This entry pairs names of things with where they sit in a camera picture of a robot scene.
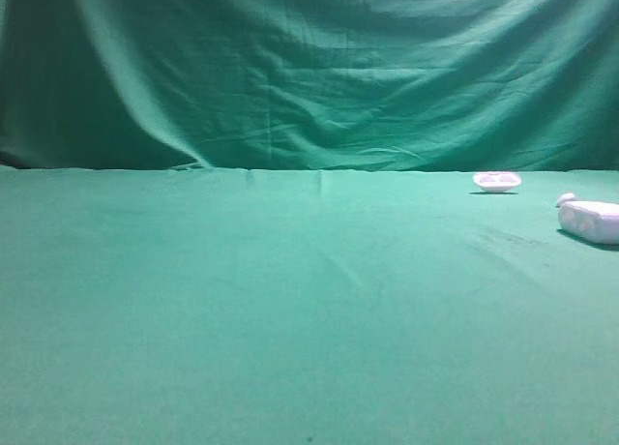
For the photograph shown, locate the white bluetooth earphone case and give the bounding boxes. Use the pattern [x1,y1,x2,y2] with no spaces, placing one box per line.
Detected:
[558,201,618,245]

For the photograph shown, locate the white open case lid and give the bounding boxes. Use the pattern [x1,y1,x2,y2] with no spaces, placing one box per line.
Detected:
[473,171,522,193]

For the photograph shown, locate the green backdrop curtain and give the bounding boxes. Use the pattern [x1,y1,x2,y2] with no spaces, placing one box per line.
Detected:
[1,0,618,171]

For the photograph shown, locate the green tablecloth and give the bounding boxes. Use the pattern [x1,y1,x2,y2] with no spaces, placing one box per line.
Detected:
[1,169,618,444]

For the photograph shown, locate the small white earbud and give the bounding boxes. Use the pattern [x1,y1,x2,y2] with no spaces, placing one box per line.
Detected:
[555,192,577,208]

